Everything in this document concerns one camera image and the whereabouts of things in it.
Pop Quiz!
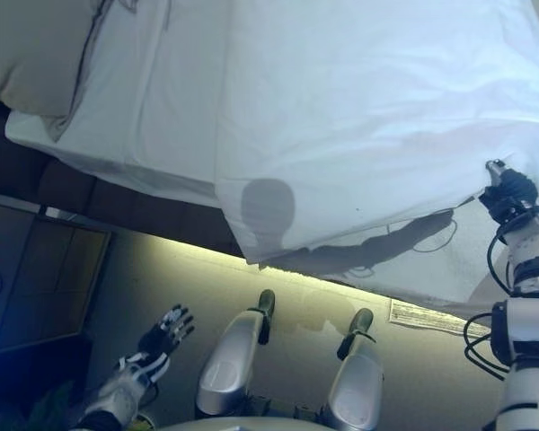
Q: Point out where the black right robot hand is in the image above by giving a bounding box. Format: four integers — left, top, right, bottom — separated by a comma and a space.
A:
478, 159, 539, 225

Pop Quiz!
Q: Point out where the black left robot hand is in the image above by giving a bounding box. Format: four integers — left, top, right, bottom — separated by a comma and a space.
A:
124, 303, 197, 383

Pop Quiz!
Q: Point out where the white duvet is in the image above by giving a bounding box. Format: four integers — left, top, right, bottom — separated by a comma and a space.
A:
213, 0, 539, 311

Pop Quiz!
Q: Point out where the white fitted bed sheet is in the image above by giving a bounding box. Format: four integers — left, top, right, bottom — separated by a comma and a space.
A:
4, 0, 234, 198

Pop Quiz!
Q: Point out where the yellow underbed light strip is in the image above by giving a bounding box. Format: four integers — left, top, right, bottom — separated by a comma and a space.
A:
110, 233, 495, 338

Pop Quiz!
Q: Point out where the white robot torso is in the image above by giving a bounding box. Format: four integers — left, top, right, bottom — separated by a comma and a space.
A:
155, 415, 356, 431

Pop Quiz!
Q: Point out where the grey area rug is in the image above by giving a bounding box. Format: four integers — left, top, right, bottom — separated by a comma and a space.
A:
388, 299, 493, 337

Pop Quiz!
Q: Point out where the silver right robot leg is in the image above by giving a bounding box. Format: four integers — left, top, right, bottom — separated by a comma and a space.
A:
321, 308, 385, 427

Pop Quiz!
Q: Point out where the large beige pillow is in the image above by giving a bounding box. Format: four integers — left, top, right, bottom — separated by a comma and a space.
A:
0, 0, 107, 120

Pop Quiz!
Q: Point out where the dark upholstered bed frame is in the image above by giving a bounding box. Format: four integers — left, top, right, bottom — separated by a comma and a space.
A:
0, 101, 248, 261

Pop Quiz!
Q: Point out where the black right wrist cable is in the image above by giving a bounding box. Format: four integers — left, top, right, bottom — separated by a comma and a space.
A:
462, 224, 522, 374

